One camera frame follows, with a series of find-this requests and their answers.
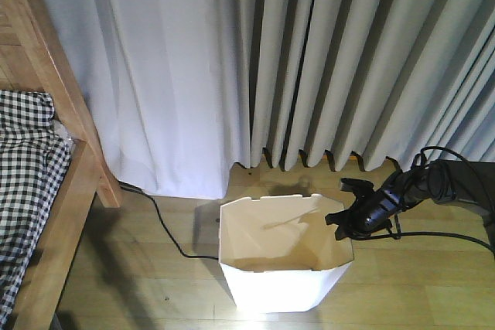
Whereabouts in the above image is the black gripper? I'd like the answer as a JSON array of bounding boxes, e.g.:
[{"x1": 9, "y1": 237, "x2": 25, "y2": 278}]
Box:
[{"x1": 325, "y1": 184, "x2": 405, "y2": 240}]

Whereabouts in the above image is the white trash bin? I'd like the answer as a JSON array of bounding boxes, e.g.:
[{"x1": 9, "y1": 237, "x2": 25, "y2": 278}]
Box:
[{"x1": 219, "y1": 194, "x2": 354, "y2": 313}]

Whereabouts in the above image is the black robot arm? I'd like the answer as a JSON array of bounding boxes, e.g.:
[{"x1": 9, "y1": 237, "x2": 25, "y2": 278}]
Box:
[{"x1": 325, "y1": 160, "x2": 494, "y2": 245}]

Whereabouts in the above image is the grey pleated curtain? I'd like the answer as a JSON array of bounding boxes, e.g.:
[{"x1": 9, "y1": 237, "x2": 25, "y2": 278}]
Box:
[{"x1": 236, "y1": 0, "x2": 494, "y2": 170}]

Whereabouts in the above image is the white sheer curtain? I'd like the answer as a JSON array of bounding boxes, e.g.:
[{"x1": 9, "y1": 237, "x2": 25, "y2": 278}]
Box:
[{"x1": 44, "y1": 0, "x2": 248, "y2": 199}]

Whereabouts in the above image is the black white checkered bedding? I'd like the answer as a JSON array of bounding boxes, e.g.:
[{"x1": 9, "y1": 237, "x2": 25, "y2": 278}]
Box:
[{"x1": 1, "y1": 90, "x2": 71, "y2": 324}]

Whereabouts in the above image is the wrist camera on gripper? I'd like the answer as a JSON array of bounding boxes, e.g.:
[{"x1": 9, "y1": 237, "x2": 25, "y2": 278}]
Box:
[{"x1": 340, "y1": 178, "x2": 374, "y2": 199}]

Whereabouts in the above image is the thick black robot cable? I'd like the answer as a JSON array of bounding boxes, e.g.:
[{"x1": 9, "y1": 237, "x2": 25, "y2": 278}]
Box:
[{"x1": 347, "y1": 146, "x2": 495, "y2": 257}]

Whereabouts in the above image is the black power cord on floor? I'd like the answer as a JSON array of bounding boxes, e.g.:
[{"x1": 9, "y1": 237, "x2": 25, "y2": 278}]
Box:
[{"x1": 118, "y1": 181, "x2": 221, "y2": 260}]

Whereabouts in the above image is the wooden bed frame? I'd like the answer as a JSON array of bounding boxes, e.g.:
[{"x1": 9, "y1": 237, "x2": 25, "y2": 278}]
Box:
[{"x1": 1, "y1": 0, "x2": 121, "y2": 329}]

